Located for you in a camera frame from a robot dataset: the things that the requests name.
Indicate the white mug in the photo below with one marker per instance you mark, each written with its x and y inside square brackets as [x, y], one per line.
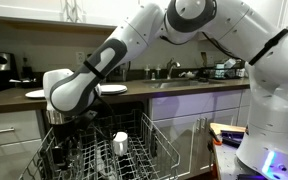
[120, 144]

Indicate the dish drying rack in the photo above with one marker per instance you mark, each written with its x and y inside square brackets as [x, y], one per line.
[224, 70]

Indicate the small black clamp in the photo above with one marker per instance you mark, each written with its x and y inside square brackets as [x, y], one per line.
[216, 137]

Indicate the white upper cabinet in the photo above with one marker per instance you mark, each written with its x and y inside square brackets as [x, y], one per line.
[50, 10]

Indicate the wooden board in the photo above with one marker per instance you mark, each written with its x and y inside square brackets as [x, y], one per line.
[227, 127]

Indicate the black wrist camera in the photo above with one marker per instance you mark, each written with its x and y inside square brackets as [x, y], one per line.
[87, 119]

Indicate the white drawer front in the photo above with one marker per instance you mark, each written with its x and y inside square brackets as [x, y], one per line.
[14, 121]

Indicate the tall black countertop appliance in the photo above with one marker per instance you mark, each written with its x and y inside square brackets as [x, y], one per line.
[124, 71]

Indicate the chrome faucet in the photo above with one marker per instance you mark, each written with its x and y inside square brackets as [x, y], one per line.
[171, 66]

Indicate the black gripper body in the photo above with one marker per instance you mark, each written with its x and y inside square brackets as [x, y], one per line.
[65, 131]

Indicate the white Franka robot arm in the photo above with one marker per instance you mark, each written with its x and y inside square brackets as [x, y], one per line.
[274, 100]

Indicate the dark bottle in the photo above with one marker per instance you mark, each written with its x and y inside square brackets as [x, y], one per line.
[26, 70]

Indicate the white lower cabinet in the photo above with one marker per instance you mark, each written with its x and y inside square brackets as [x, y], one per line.
[184, 106]

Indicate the metal robot table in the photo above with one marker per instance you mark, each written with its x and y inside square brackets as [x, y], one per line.
[227, 160]

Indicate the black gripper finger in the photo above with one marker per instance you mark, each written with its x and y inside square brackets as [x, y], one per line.
[74, 148]
[59, 153]

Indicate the steel kitchen sink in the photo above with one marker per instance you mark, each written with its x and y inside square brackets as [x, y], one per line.
[177, 84]

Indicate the white cabinet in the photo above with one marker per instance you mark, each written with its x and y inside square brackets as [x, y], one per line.
[184, 106]
[50, 10]

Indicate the white wall outlet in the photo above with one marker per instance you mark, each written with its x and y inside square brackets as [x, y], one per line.
[80, 57]

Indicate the soap bottle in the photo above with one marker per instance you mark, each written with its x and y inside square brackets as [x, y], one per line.
[147, 73]
[158, 73]

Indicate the clear glass jar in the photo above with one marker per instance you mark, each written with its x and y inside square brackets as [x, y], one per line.
[74, 162]

